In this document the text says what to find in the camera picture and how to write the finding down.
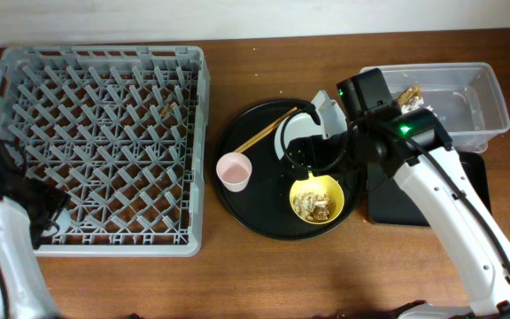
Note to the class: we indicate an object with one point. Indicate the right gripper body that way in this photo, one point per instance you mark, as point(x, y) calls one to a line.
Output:
point(333, 154)

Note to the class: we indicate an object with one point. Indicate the pink cup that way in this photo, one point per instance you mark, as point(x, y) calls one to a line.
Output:
point(234, 171)

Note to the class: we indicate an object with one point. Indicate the white tissue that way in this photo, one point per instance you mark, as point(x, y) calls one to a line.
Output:
point(415, 103)

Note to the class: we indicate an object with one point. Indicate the gold snack wrapper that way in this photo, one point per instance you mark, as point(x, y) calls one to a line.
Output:
point(409, 96)

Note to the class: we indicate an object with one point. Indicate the blue cup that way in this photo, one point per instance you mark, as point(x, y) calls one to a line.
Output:
point(62, 221)

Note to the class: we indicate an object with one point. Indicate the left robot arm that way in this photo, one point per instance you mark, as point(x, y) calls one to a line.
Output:
point(28, 208)

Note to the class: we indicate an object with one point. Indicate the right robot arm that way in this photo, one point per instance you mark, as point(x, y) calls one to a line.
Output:
point(416, 152)

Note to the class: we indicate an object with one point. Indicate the brown scrap in rack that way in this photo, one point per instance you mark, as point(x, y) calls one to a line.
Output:
point(167, 109)

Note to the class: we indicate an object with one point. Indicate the grey plastic dishwasher rack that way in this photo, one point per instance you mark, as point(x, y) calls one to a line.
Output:
point(88, 119)

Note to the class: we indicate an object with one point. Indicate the grey plate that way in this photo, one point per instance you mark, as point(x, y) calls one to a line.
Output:
point(301, 125)

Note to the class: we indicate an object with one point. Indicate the yellow bowl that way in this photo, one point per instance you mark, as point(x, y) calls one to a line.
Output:
point(320, 184)

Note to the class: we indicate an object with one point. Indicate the food scraps in bowl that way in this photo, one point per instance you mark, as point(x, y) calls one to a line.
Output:
point(314, 207)

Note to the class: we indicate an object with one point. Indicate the round black tray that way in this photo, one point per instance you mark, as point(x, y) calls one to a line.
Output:
point(264, 206)

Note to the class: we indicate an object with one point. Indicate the black rectangular tray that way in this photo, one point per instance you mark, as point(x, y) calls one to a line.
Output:
point(387, 204)

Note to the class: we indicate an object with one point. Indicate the clear plastic bin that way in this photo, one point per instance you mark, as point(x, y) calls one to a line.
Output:
point(466, 98)

